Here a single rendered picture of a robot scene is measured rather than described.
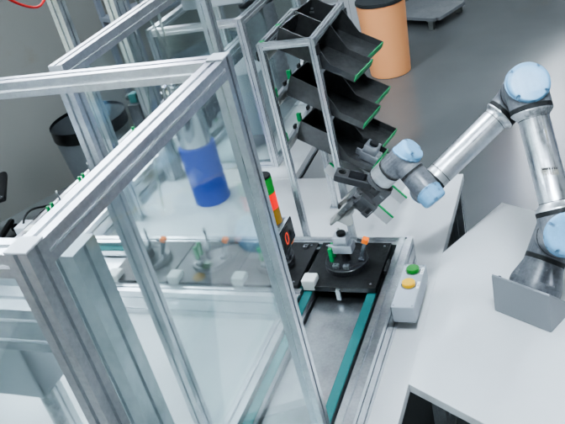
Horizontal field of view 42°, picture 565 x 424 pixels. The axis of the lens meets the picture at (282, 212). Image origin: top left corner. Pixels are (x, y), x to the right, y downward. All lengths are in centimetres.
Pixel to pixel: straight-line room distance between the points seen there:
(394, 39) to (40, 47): 278
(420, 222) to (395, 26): 364
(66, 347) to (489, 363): 148
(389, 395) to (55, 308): 139
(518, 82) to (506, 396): 83
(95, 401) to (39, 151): 504
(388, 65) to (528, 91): 425
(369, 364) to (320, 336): 24
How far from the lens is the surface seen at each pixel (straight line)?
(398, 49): 625
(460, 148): 221
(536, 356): 214
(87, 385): 86
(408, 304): 218
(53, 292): 79
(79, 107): 140
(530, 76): 210
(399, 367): 213
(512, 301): 221
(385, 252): 238
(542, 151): 209
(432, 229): 266
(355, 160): 239
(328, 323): 224
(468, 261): 249
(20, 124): 577
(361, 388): 195
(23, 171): 584
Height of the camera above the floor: 233
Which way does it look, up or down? 30 degrees down
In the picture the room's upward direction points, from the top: 15 degrees counter-clockwise
